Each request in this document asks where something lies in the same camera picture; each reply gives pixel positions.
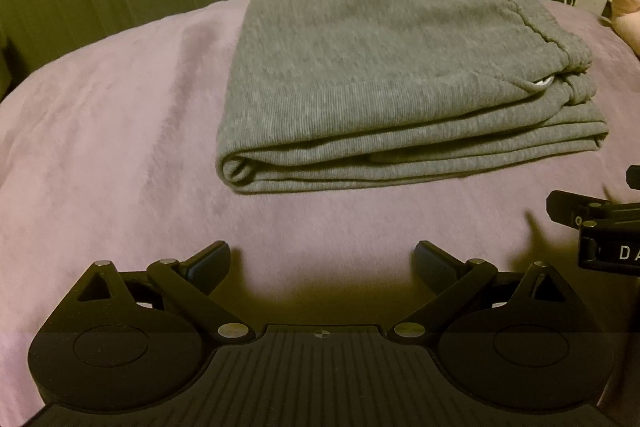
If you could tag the pink blanket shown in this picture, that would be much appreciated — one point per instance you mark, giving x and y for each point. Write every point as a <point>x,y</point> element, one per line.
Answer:
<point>125,147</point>

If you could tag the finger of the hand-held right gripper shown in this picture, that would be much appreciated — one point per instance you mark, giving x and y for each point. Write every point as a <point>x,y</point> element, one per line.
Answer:
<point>634,176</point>
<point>567,207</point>

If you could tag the grey pants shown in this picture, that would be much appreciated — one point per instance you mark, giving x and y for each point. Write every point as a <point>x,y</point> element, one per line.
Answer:
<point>390,72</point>

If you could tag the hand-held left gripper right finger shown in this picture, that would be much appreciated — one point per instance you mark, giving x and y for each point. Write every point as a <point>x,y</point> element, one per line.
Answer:
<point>434,260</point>

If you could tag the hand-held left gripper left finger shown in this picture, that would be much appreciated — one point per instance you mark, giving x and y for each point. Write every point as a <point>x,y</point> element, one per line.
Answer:
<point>207,259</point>

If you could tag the pink pillow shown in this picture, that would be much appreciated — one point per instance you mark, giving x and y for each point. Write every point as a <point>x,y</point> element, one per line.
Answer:
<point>629,14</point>

